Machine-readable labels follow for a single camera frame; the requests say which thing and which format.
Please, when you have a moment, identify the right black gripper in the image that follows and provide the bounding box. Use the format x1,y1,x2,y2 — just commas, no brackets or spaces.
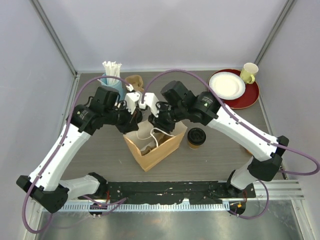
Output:
148,102,187,135

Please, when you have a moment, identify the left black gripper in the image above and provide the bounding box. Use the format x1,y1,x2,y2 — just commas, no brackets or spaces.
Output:
104,101,140,135

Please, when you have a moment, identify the single cardboard cup carrier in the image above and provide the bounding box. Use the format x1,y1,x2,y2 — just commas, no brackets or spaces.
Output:
140,141,157,156

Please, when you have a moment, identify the brown paper bag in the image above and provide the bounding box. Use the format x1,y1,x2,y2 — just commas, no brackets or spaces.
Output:
123,120,187,172

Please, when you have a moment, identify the black coffee cup lid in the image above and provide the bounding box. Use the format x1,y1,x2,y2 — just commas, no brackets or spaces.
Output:
187,127,207,146

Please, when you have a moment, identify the brown paper cup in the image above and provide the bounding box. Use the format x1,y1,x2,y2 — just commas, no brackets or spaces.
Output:
188,141,204,150

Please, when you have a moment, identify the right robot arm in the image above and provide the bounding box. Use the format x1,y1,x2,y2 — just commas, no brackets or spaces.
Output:
139,80,289,198

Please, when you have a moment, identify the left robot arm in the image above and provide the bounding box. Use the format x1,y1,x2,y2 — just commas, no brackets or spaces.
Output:
16,86,142,214

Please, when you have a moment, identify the light blue straw holder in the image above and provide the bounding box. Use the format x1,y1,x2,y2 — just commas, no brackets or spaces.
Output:
100,77,127,101

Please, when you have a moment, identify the cardboard cup carrier stack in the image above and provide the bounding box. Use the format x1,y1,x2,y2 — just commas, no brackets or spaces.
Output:
125,74,144,93

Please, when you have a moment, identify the white paper plate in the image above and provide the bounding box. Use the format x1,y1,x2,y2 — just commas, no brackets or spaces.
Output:
208,71,246,100

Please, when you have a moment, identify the red round tray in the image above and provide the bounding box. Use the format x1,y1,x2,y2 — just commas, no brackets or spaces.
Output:
211,69,260,110

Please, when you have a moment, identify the pale yellow mug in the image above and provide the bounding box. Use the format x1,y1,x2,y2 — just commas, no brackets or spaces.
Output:
240,62,259,84

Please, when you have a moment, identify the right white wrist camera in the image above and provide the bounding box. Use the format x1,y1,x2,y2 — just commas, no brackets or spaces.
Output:
138,92,160,118

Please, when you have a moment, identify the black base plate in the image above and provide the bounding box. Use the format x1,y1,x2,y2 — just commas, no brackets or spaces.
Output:
89,181,256,205

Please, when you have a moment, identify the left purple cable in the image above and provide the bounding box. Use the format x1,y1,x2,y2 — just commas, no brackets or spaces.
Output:
22,76,133,235

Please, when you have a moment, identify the purple cable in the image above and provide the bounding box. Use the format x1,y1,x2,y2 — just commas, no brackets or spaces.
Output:
140,69,320,221
22,76,133,235

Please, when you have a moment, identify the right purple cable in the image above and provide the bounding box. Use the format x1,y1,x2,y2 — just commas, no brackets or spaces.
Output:
140,69,320,221

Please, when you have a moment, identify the aluminium frame rail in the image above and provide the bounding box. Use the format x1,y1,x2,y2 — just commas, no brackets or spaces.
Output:
54,180,305,215

